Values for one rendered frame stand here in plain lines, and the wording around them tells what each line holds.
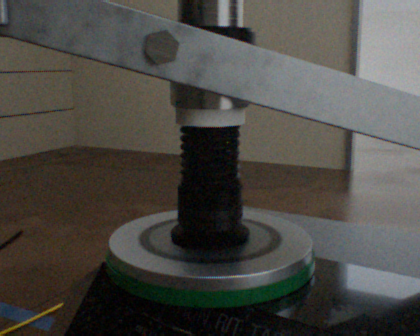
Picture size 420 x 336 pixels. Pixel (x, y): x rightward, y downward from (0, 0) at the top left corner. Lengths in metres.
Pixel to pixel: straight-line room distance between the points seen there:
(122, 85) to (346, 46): 2.79
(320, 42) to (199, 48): 4.99
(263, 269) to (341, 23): 4.98
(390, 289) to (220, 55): 0.27
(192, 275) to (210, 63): 0.18
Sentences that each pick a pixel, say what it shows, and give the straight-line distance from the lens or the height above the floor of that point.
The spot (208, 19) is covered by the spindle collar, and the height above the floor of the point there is 1.12.
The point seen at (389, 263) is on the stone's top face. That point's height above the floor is 0.87.
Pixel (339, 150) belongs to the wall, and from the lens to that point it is 5.43.
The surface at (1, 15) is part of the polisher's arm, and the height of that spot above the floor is 1.11.
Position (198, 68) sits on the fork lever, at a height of 1.07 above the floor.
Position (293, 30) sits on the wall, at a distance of 5.51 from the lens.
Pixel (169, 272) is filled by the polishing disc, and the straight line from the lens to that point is 0.46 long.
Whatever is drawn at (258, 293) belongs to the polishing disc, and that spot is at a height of 0.88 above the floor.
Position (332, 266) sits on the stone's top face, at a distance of 0.55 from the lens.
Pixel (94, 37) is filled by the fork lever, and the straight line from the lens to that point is 0.44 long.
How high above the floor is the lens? 1.08
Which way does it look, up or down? 12 degrees down
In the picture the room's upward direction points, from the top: straight up
